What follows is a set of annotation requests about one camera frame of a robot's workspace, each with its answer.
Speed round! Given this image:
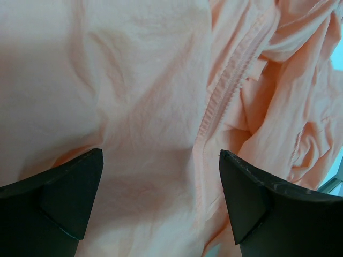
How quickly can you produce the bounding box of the salmon pink jacket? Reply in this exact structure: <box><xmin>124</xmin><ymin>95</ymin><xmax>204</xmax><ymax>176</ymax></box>
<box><xmin>1</xmin><ymin>1</ymin><xmax>342</xmax><ymax>256</ymax></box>

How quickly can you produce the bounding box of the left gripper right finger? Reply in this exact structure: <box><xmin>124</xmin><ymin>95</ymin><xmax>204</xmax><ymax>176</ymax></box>
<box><xmin>219</xmin><ymin>150</ymin><xmax>342</xmax><ymax>257</ymax></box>

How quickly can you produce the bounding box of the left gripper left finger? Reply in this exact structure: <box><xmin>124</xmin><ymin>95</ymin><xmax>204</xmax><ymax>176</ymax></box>
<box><xmin>1</xmin><ymin>149</ymin><xmax>103</xmax><ymax>256</ymax></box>

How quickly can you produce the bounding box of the front aluminium rail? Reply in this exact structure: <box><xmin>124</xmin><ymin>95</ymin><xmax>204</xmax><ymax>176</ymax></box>
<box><xmin>318</xmin><ymin>172</ymin><xmax>342</xmax><ymax>197</ymax></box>

